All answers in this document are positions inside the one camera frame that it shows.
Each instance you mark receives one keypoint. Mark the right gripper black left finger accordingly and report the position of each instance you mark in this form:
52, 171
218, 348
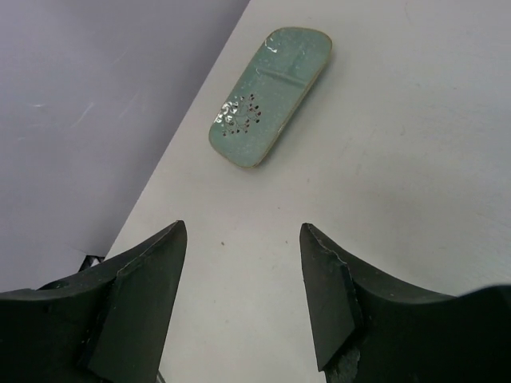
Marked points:
108, 323

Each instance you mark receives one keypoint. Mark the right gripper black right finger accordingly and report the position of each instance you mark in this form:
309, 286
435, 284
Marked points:
369, 326

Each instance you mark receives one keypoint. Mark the celadon rectangular plate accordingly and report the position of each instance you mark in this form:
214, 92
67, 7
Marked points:
268, 92

